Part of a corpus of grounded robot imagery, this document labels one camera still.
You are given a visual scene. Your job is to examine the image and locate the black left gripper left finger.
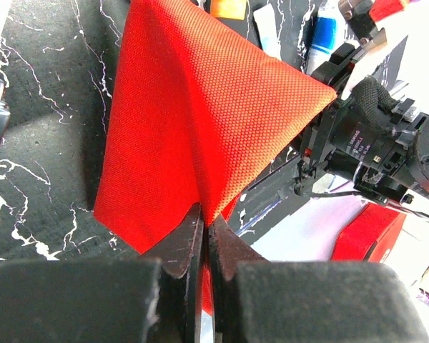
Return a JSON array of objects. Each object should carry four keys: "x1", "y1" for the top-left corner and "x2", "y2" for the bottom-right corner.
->
[{"x1": 0, "y1": 204, "x2": 204, "y2": 342}]

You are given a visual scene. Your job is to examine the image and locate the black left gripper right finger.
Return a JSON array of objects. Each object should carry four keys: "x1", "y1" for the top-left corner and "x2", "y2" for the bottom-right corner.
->
[{"x1": 207, "y1": 217, "x2": 429, "y2": 342}]

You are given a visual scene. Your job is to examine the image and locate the red first aid kit pouch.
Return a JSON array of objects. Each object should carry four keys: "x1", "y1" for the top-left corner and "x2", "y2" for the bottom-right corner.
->
[{"x1": 93, "y1": 0, "x2": 337, "y2": 322}]

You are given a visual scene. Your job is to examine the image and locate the blue white packet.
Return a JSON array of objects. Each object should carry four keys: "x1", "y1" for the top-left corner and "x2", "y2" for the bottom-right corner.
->
[{"x1": 253, "y1": 4, "x2": 282, "y2": 61}]

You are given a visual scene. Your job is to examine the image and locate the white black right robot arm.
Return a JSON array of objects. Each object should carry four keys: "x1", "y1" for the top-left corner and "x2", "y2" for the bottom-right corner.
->
[{"x1": 292, "y1": 76, "x2": 429, "y2": 222}]

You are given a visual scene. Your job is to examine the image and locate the red box beyond table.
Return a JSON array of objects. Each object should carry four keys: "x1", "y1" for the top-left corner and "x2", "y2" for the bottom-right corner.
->
[{"x1": 331, "y1": 204, "x2": 406, "y2": 263}]

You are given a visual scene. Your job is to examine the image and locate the blue white bandage roll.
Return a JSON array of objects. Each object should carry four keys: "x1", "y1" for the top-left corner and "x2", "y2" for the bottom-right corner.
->
[{"x1": 305, "y1": 16, "x2": 338, "y2": 75}]

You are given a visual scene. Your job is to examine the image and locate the amber bottle orange cap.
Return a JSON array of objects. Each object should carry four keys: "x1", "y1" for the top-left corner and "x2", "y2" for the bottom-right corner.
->
[{"x1": 209, "y1": 0, "x2": 247, "y2": 20}]

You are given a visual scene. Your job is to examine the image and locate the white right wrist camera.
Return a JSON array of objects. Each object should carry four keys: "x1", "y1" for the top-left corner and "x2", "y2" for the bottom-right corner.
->
[{"x1": 338, "y1": 0, "x2": 414, "y2": 100}]

